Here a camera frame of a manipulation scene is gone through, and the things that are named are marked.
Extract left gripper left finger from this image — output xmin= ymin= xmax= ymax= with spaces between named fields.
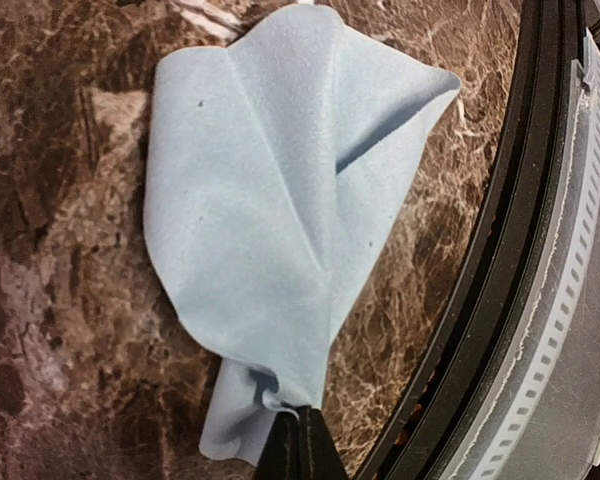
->
xmin=257 ymin=412 xmax=303 ymax=480

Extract white slotted cable duct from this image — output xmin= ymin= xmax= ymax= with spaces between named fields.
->
xmin=437 ymin=43 xmax=600 ymax=479

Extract blue cleaning cloth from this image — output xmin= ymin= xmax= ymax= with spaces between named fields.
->
xmin=144 ymin=4 xmax=461 ymax=464

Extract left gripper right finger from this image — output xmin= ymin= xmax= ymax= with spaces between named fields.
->
xmin=299 ymin=407 xmax=348 ymax=480

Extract black table front rail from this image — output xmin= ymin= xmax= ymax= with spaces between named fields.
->
xmin=357 ymin=1 xmax=585 ymax=479

